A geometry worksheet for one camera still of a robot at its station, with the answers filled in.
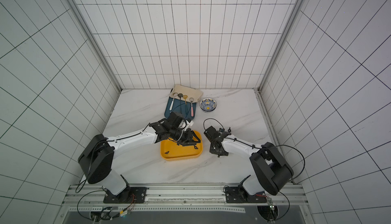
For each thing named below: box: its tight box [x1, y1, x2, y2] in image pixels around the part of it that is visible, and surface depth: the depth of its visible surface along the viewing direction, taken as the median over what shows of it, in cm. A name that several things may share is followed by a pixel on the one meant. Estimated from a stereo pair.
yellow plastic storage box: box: [159, 130, 204, 161], surface depth 87 cm
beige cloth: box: [169, 84, 204, 103], surface depth 117 cm
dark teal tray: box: [164, 96, 198, 121], surface depth 110 cm
